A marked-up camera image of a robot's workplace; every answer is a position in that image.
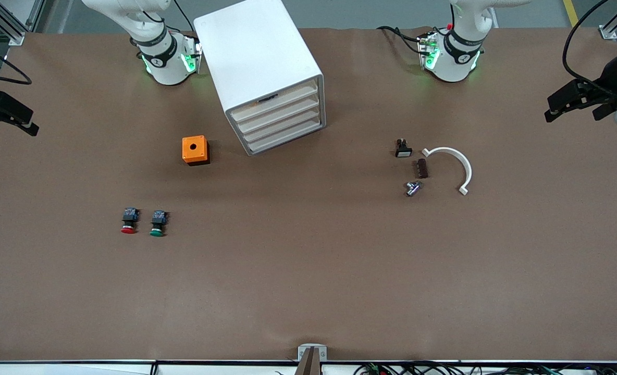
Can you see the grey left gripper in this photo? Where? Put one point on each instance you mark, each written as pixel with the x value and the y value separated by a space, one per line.
pixel 600 92

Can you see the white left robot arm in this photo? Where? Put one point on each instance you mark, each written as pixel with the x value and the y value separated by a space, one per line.
pixel 457 60

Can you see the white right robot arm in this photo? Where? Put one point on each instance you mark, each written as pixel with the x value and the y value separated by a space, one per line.
pixel 165 62

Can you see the red mushroom push button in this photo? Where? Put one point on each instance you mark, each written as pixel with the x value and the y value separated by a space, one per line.
pixel 130 219

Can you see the green mushroom push button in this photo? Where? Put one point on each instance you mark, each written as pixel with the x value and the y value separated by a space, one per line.
pixel 158 221

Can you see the orange push button box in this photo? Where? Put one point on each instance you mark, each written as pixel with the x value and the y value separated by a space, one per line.
pixel 194 148

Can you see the white drawer cabinet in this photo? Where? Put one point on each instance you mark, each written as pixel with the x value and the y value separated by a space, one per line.
pixel 251 47

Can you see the cream cabinet drawer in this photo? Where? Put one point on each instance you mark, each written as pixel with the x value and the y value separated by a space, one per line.
pixel 285 123
pixel 283 112
pixel 286 133

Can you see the brown terminal block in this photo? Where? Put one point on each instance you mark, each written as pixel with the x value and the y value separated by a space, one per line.
pixel 422 169

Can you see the aluminium frame post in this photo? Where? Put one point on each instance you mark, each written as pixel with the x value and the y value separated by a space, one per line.
pixel 6 26
pixel 608 32

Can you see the white curved plastic bracket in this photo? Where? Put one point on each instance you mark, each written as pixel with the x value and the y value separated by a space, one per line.
pixel 452 151

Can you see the black switch with white face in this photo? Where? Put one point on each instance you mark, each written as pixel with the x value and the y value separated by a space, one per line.
pixel 403 150

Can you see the silver key switch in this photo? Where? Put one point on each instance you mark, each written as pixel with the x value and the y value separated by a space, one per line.
pixel 413 188

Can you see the white table edge rail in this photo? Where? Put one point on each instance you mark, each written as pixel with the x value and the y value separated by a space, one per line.
pixel 79 369

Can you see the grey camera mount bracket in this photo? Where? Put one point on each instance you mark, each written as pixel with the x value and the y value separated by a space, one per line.
pixel 312 354

